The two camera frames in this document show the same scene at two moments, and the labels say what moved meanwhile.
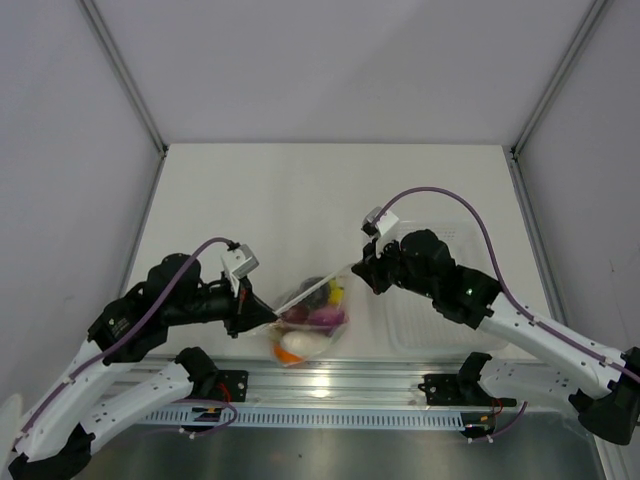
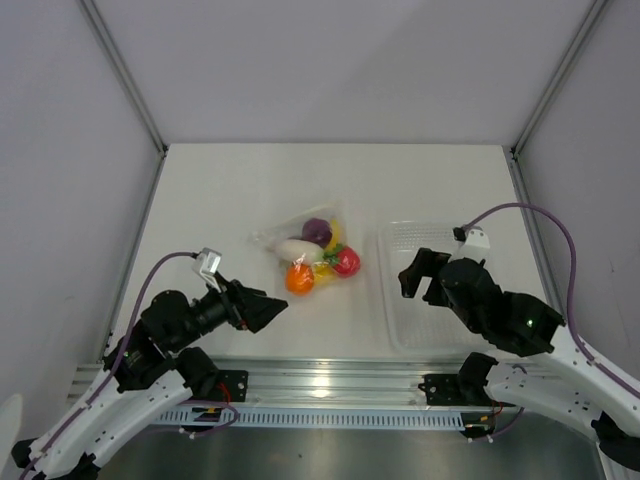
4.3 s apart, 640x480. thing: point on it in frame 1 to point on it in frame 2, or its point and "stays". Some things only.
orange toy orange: [286, 356] to [299, 279]
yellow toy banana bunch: [335, 293] to [324, 271]
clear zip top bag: [310, 318] to [313, 248]
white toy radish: [304, 342] to [298, 250]
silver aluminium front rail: [455, 383] stays
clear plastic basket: [413, 324] stays
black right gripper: [370, 268] to [424, 264]
